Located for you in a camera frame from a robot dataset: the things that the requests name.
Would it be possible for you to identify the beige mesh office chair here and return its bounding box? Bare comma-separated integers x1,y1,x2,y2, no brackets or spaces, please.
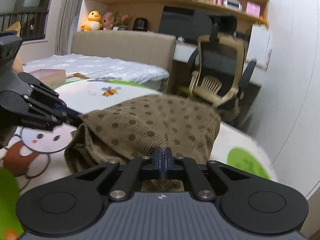
187,14,257,115

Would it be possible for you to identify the white paper on wall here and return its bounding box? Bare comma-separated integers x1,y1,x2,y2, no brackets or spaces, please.
246,24,271,69

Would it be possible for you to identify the yellow tote bag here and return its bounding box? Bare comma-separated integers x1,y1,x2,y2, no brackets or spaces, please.
7,21,25,73

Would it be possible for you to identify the pink gift box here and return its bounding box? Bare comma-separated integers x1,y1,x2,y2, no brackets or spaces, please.
30,69,66,89

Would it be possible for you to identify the grey curtain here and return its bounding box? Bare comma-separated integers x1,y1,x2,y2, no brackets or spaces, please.
55,0,82,55

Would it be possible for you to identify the cartoon animal print blanket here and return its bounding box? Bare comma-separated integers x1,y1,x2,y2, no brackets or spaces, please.
0,78,278,240

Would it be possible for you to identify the black monitor screen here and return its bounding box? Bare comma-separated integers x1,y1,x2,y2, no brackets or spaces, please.
158,6,212,44

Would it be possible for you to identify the white alarm clock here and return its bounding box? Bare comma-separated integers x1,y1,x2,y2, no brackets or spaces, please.
223,0,242,11

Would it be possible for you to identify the tan polka dot garment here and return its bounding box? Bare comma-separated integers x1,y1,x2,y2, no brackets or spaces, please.
65,95,221,195

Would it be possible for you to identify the potted plant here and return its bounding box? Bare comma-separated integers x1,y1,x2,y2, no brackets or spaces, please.
113,11,131,30

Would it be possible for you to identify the pink box on shelf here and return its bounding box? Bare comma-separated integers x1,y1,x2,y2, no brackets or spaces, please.
246,2,260,18

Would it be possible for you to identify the pink plush toy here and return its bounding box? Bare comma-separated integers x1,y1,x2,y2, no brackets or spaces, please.
101,12,114,30

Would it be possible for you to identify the beige upholstered headboard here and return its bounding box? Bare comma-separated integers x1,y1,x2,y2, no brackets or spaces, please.
71,30,176,70

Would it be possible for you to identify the yellow duck plush toy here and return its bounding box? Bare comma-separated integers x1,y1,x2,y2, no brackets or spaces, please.
81,10,103,31

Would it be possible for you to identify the black round appliance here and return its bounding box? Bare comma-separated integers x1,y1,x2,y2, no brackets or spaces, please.
132,18,148,31

